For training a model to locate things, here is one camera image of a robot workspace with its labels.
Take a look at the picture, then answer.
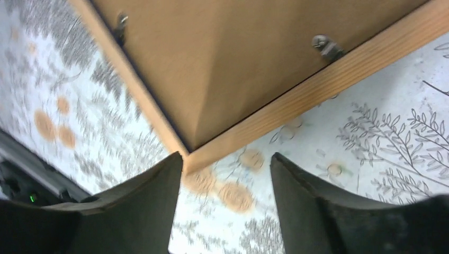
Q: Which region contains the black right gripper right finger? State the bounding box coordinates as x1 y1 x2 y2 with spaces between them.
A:
270 153 448 253

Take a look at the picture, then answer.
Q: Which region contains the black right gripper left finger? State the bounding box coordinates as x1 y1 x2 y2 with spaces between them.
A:
1 152 183 253

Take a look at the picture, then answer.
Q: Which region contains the brown backing board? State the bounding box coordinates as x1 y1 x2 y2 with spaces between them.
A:
93 0 422 151

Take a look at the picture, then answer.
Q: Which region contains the wooden picture frame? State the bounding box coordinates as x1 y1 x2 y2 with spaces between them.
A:
71 1 448 171

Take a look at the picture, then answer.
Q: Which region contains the floral table cloth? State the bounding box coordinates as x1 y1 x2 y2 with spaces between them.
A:
1 1 448 253

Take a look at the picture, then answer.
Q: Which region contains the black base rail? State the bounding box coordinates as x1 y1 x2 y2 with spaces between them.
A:
1 131 91 206

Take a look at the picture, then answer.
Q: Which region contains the metal frame retaining clip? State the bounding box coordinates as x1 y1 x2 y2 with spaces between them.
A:
113 13 128 47
311 34 346 63

